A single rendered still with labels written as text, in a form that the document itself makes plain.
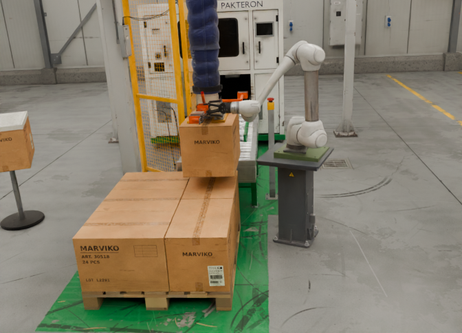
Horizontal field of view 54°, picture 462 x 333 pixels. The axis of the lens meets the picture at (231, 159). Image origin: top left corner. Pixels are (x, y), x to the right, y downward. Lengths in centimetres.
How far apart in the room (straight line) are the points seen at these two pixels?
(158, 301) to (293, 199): 133
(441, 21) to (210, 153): 1053
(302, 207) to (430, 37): 1001
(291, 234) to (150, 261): 132
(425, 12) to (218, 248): 1100
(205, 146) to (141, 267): 100
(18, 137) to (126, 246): 173
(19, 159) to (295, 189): 241
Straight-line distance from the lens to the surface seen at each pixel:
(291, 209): 374
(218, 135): 335
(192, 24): 344
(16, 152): 436
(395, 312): 323
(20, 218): 488
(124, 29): 463
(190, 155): 343
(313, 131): 336
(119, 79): 473
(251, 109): 324
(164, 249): 295
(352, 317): 313
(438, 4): 1324
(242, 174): 401
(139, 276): 310
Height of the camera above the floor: 191
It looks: 19 degrees down
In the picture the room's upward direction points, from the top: 3 degrees counter-clockwise
